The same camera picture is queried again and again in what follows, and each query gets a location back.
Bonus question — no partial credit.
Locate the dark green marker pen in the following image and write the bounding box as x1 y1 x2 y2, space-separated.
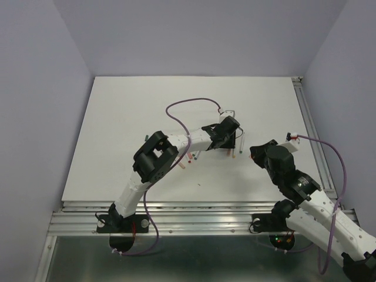
239 132 245 154

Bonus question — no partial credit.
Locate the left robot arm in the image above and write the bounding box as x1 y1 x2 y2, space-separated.
109 116 240 231

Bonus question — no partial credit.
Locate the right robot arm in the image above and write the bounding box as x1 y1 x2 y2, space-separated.
250 140 375 281

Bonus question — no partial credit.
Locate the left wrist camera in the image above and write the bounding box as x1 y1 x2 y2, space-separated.
219 110 236 123

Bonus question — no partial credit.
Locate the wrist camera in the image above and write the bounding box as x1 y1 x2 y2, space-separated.
219 110 236 123
281 132 300 153

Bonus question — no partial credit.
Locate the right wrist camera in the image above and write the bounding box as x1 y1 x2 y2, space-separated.
281 132 300 153

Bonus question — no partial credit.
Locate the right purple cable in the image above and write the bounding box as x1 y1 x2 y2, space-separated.
298 134 350 276

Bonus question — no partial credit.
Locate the purple cable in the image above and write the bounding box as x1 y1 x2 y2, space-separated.
298 134 350 276
119 97 224 256

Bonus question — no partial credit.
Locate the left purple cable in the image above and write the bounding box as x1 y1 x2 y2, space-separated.
119 97 224 256

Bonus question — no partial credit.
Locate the aluminium right side rail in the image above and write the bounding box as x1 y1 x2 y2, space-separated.
291 77 338 200

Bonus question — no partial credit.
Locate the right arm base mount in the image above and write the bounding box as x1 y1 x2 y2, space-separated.
249 213 296 252

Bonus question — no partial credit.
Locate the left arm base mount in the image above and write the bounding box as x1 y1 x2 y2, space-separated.
95 213 150 255

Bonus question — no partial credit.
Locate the aluminium front rail frame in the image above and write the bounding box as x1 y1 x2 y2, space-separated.
35 201 275 281

